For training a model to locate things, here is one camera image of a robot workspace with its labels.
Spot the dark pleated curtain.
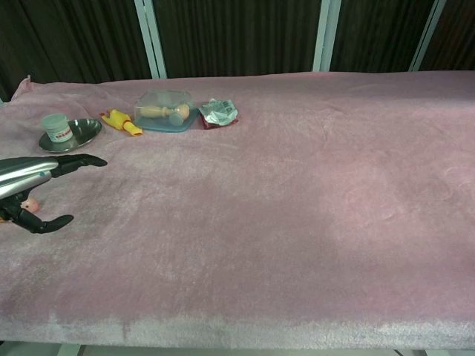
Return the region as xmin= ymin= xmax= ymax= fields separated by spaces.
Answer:
xmin=0 ymin=0 xmax=475 ymax=103

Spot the small white ointment jar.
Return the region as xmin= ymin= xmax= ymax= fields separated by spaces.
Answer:
xmin=41 ymin=113 xmax=73 ymax=145

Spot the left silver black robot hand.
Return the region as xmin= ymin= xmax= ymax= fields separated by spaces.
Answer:
xmin=0 ymin=154 xmax=108 ymax=234

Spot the pink plush table cloth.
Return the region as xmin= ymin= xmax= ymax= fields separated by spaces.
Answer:
xmin=0 ymin=70 xmax=475 ymax=352

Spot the crumpled silver red snack packet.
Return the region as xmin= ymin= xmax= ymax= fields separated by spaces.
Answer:
xmin=197 ymin=98 xmax=240 ymax=131

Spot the yellow rubber chicken toy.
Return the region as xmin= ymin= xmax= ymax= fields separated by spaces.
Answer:
xmin=99 ymin=108 xmax=143 ymax=137

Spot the oval stainless steel dish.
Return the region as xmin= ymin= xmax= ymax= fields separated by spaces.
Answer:
xmin=38 ymin=117 xmax=103 ymax=154

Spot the wooden stamp handle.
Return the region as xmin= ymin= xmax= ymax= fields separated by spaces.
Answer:
xmin=142 ymin=103 xmax=191 ymax=124

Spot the light blue metal frame post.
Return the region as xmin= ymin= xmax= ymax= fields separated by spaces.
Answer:
xmin=409 ymin=0 xmax=447 ymax=72
xmin=134 ymin=0 xmax=168 ymax=79
xmin=312 ymin=0 xmax=341 ymax=73

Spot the clear box with blue lid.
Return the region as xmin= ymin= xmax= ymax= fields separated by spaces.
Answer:
xmin=133 ymin=88 xmax=200 ymax=134

